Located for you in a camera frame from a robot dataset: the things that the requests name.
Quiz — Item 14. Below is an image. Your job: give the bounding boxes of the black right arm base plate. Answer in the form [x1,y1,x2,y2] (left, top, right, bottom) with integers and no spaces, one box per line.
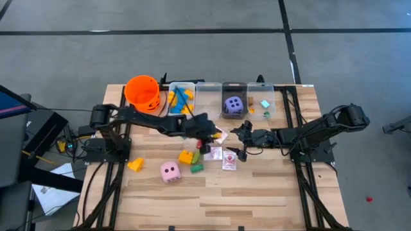
[288,137,335,163]

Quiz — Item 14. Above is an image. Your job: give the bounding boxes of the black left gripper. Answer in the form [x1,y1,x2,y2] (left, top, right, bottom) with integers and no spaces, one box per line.
[184,112,219,155]

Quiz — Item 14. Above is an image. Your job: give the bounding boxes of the black right table frame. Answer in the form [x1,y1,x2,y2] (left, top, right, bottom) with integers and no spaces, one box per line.
[275,85,353,231]

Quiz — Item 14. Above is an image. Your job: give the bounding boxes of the black stand leg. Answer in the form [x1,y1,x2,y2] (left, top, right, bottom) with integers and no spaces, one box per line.
[381,115,411,135]

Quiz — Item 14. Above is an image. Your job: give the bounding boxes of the black equipment box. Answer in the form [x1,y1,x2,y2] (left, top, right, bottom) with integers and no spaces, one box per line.
[22,102,69,158]

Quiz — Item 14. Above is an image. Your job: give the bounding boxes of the black table frame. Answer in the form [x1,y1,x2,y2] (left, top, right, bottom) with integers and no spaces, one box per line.
[275,85,353,231]
[72,85,136,231]

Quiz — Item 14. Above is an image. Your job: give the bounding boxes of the black left table frame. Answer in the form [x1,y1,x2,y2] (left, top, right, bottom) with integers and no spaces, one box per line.
[72,85,136,231]

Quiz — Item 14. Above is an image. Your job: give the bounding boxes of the purple foam die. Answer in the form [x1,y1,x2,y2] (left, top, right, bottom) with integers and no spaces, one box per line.
[223,96,245,117]

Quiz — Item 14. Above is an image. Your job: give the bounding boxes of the card deck red circle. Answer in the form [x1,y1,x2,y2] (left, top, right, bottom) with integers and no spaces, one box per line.
[222,150,238,171]

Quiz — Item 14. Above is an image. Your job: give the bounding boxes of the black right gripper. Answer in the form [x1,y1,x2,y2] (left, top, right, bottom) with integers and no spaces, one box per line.
[226,121,279,162]

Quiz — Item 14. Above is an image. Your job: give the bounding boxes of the large orange-yellow toy brick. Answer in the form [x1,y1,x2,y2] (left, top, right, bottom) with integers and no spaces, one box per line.
[178,149,195,166]

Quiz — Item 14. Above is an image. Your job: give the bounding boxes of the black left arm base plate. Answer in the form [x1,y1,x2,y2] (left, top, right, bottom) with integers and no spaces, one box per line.
[83,137,132,163]

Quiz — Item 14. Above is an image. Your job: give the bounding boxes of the white paper sheets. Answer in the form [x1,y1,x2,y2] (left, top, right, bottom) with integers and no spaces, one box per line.
[31,162,81,216]

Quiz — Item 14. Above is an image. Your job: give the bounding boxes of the orange pumpkin bucket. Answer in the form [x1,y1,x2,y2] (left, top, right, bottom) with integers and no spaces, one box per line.
[124,75,168,118]

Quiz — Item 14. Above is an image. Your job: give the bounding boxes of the pink foam die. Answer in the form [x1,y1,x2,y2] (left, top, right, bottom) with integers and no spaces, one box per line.
[160,160,183,184]

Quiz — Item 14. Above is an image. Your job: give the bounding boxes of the clear plastic bin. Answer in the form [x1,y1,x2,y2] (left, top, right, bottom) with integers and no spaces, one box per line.
[246,81,277,121]
[195,81,223,121]

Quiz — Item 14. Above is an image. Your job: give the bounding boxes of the laptop with blue screen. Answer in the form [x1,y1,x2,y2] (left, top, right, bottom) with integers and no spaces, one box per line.
[0,83,37,120]

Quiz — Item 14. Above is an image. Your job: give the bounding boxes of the long black camera mount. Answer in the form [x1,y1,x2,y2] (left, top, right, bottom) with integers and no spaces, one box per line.
[159,73,206,87]

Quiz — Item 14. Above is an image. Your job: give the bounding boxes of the white plastic bin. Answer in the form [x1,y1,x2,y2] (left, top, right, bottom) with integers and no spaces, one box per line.
[166,81,196,120]

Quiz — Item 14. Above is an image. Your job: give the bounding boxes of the electronics with green light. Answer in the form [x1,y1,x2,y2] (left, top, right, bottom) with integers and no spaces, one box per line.
[57,140,78,153]

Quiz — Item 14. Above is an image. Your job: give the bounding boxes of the dark smoky plastic bin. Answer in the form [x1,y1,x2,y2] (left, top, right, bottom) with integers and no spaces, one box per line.
[221,81,249,120]

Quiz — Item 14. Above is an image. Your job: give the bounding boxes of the black power adapter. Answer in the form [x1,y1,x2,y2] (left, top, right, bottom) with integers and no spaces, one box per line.
[78,124,94,137]

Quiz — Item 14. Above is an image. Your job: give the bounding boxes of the orange-yellow wedge toy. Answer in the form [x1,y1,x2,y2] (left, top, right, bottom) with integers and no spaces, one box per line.
[127,157,146,173]

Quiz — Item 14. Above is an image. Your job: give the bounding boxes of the dark green toy brick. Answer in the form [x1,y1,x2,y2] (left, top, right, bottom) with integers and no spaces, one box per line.
[189,163,205,175]

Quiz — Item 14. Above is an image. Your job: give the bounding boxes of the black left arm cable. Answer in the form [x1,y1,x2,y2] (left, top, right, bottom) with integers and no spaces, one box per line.
[166,86,197,119]

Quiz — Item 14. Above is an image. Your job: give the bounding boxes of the card deck diamond print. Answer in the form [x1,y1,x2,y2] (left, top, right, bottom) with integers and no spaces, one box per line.
[214,126,229,145]

